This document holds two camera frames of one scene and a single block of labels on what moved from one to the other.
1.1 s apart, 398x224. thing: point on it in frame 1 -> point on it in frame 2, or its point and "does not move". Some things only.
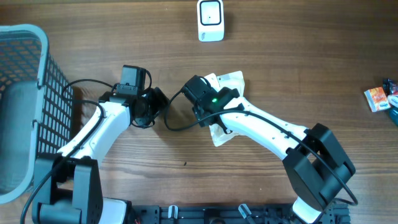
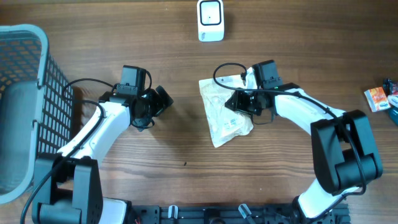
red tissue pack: [393, 99] does not move
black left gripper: [160, 100] does not move
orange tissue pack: [377, 99] does not move
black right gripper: [198, 112] -> [239, 104]
